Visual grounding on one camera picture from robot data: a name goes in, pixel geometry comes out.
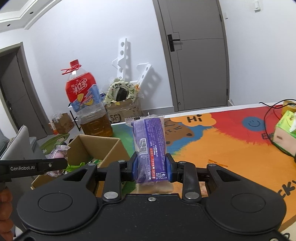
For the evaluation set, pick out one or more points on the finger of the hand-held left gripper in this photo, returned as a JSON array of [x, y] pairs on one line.
[[55, 165]]

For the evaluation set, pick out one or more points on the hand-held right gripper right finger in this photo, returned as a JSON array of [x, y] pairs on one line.
[[170, 169]]

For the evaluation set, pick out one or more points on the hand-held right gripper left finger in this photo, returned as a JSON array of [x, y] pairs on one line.
[[133, 167]]

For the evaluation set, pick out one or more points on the pink snack packet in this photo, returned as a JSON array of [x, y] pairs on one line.
[[57, 154]]

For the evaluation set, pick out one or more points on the long purple snack packet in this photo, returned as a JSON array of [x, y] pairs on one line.
[[150, 139]]

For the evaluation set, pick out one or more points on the person's left hand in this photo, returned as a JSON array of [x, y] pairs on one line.
[[5, 204]]

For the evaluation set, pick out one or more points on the lime green snack packet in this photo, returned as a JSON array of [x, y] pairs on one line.
[[74, 167]]

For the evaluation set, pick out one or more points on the green floor mat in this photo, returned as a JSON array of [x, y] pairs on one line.
[[53, 141]]

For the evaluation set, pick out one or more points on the grey sofa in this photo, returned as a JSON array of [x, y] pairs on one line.
[[20, 143]]

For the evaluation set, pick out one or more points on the clear green-edged snack packet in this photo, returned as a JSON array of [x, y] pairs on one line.
[[96, 162]]

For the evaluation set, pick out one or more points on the small brown cardboard box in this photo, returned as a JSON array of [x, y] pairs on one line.
[[62, 122]]

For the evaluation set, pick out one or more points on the black metal rack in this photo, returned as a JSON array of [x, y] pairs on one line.
[[75, 119]]

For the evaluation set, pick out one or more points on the taped brown cardboard box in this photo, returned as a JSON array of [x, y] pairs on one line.
[[122, 111]]

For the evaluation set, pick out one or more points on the dark brown door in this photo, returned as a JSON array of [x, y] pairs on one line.
[[18, 92]]

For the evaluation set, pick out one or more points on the large red-label drink bottle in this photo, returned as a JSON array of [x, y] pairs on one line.
[[81, 92]]

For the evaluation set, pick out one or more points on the panda print cushion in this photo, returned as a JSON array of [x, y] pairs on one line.
[[115, 89]]

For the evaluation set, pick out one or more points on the grey door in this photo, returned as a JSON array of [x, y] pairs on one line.
[[196, 69]]

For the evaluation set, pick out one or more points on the green tissue box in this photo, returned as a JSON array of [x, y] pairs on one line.
[[284, 136]]

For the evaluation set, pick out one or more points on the yellow tape roll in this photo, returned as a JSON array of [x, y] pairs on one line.
[[290, 106]]

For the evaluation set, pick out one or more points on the short white perforated bracket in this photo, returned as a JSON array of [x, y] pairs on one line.
[[144, 76]]

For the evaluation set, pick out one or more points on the tall white perforated bracket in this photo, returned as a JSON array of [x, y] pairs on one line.
[[122, 58]]

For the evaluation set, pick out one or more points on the small white wall plate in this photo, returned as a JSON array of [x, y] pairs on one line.
[[225, 14]]

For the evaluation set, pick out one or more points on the white light switch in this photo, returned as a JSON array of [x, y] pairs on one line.
[[257, 5]]

